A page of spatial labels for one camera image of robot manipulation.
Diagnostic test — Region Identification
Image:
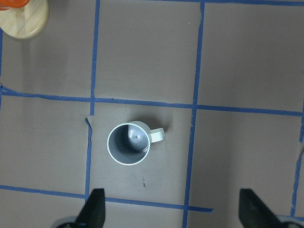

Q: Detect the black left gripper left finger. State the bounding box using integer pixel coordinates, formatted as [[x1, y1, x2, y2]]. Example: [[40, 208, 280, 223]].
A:
[[72, 189, 105, 228]]

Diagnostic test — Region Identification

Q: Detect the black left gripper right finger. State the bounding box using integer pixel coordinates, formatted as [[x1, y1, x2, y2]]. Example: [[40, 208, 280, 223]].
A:
[[238, 189, 282, 228]]

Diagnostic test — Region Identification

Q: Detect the white grey mug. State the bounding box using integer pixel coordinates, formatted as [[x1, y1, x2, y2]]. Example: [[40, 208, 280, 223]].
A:
[[107, 121, 164, 166]]

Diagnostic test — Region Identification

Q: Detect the orange cup on stand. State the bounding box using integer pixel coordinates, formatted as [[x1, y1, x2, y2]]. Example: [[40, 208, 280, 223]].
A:
[[0, 0, 29, 11]]

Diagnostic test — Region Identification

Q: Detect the wooden mug tree stand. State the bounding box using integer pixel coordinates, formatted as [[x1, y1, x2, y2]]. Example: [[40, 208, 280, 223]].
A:
[[0, 0, 49, 39]]

